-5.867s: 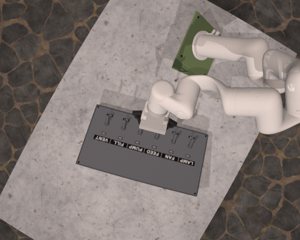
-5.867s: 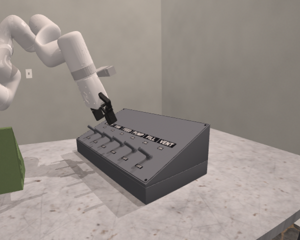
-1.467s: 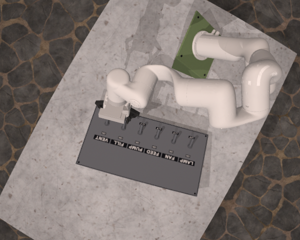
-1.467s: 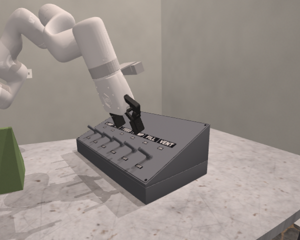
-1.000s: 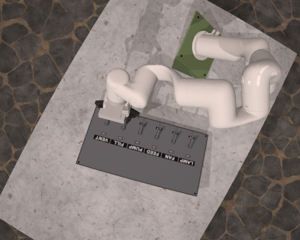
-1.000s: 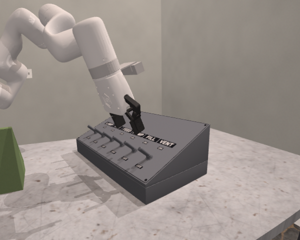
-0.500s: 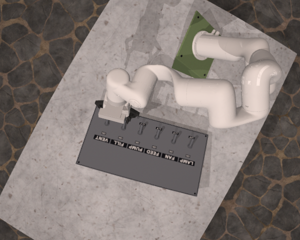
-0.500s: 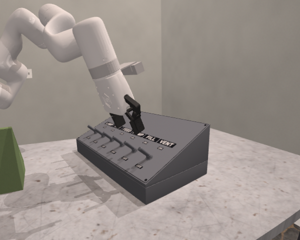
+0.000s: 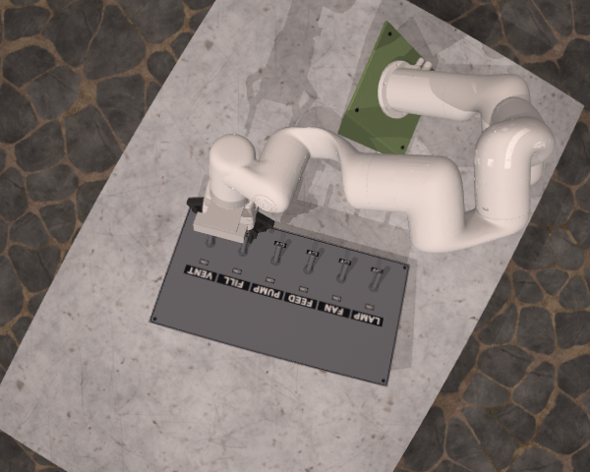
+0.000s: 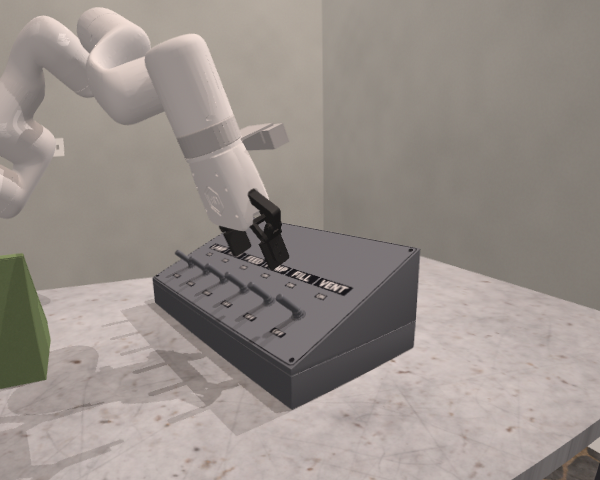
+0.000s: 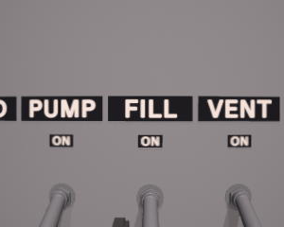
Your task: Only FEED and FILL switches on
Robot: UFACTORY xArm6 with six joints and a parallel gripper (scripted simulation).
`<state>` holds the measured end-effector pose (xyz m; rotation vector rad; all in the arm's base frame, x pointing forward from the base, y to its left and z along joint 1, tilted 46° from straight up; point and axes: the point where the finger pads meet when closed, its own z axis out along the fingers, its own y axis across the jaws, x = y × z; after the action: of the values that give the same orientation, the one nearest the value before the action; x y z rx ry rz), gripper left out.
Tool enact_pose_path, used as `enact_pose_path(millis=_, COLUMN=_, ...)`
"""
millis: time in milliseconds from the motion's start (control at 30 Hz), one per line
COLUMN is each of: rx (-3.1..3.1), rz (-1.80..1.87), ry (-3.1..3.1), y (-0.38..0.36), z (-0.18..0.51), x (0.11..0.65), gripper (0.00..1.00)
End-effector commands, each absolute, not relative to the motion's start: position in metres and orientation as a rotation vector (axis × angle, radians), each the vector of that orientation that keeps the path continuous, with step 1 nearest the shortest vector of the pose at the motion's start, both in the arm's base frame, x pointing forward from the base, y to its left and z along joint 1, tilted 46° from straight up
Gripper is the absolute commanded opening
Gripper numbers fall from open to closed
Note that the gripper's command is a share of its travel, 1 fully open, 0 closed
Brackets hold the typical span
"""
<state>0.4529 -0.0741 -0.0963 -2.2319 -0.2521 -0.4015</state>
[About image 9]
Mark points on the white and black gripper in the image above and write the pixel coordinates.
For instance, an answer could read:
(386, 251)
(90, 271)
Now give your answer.
(257, 222)

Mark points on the grey switch console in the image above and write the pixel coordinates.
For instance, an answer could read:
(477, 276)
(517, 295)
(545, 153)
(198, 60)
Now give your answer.
(286, 296)

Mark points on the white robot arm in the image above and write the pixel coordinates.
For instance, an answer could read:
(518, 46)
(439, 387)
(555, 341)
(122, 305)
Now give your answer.
(428, 188)

